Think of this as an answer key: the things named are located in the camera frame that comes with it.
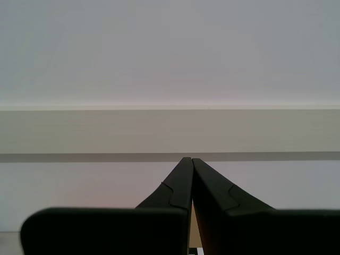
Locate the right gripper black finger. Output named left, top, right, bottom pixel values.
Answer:
left=191, top=158, right=340, bottom=255
left=20, top=157, right=193, bottom=255

